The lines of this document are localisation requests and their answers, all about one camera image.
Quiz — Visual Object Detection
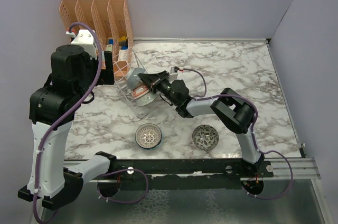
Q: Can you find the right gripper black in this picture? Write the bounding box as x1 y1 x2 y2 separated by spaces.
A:
137 72 178 107

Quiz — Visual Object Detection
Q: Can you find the orange floral bowl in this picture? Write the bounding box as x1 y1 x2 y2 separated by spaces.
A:
132 85 149 99

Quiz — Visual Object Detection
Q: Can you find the grey dotted red-rim bowl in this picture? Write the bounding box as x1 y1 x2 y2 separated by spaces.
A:
125 67 146 90

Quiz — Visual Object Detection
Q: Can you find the red flower black-inside bowl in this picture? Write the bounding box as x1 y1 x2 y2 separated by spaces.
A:
192 125 219 151

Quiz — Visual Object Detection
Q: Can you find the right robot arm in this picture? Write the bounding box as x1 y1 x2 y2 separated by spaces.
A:
138 71 264 177

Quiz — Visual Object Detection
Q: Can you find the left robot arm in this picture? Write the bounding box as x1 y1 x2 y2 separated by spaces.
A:
18 44 117 210

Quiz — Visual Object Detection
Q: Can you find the white cardboard box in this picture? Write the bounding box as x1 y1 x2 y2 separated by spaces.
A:
118 49 129 61

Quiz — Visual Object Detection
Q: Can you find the yellow grey stamp block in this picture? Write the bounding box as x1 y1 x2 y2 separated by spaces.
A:
119 36 128 46

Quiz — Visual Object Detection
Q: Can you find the black white radial bowl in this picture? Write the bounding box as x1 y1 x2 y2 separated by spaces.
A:
135 123 162 150

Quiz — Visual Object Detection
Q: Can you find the peach plastic desk organizer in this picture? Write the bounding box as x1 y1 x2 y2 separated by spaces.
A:
59 0 134 78

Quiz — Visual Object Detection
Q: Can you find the white wire dish rack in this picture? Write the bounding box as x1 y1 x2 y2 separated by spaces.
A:
113 48 163 118

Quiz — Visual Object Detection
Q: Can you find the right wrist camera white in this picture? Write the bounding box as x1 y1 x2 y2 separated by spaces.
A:
170 67 184 74

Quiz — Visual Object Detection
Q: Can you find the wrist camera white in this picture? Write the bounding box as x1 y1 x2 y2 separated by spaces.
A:
66 29 98 60
170 67 184 74

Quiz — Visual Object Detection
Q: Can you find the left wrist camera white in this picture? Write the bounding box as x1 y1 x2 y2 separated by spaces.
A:
66 29 98 60

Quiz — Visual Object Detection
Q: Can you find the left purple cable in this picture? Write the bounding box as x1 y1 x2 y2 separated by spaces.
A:
33 22 102 223

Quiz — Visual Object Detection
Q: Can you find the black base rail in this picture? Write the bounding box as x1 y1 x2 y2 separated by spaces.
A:
95 155 275 190

